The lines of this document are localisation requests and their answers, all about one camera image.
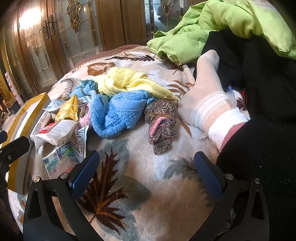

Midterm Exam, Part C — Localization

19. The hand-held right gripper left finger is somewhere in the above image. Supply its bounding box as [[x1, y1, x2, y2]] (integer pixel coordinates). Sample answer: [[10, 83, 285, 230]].
[[23, 150, 104, 241]]

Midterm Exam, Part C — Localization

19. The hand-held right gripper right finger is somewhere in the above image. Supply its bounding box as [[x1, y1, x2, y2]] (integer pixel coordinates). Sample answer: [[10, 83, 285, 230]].
[[194, 151, 270, 241]]

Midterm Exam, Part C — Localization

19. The teal illustrated packet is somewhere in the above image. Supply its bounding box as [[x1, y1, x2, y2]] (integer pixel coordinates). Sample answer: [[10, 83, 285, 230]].
[[43, 142, 87, 179]]

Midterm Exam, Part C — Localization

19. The white text-printed packet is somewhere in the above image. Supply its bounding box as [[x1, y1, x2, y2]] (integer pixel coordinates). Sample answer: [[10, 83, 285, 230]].
[[69, 126, 89, 163]]

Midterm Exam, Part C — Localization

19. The yellow-edged cardboard box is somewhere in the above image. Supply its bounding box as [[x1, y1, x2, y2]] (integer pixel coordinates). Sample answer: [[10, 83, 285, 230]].
[[0, 92, 52, 195]]

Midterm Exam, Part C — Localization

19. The white packet with red label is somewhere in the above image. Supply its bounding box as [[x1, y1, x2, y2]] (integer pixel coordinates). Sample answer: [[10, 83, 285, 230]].
[[30, 119, 80, 146]]

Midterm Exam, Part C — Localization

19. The pink fuzzy sock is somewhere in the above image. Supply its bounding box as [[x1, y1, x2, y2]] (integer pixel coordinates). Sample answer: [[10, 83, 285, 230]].
[[80, 111, 92, 127]]

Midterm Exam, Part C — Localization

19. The gold snack packet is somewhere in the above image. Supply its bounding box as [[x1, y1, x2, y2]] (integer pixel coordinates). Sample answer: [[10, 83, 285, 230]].
[[55, 95, 80, 122]]

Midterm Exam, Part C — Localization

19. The speckled knitted socks pair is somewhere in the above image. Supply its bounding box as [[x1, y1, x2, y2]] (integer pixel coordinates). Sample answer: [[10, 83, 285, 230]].
[[144, 100, 178, 155]]

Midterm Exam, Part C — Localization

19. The large blue towel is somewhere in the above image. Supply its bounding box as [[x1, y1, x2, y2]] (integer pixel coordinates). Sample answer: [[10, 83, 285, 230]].
[[88, 90, 158, 139]]

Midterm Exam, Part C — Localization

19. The small blue towel bundle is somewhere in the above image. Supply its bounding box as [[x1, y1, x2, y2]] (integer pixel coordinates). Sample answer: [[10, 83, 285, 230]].
[[80, 79, 109, 98]]

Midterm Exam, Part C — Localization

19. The yellow towel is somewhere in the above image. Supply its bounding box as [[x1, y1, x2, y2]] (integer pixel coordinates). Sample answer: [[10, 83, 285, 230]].
[[91, 67, 179, 101]]

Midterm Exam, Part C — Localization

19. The stack of white cartons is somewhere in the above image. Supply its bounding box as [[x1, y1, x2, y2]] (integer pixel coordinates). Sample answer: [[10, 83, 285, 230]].
[[4, 71, 26, 106]]

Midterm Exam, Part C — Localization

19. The white and blue packet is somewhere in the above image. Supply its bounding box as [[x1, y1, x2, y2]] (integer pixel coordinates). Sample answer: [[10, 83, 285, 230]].
[[43, 99, 70, 112]]

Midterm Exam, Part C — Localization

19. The leaf-print plush blanket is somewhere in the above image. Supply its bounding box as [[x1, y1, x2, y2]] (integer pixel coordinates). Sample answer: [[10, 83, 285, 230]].
[[7, 45, 252, 241]]

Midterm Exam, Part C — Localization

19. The wooden glass double door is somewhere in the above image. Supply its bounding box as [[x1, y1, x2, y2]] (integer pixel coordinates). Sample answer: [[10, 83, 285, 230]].
[[14, 0, 148, 90]]

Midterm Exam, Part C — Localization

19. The green jacket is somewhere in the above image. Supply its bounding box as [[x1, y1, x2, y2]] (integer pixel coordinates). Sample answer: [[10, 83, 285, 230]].
[[147, 0, 296, 66]]

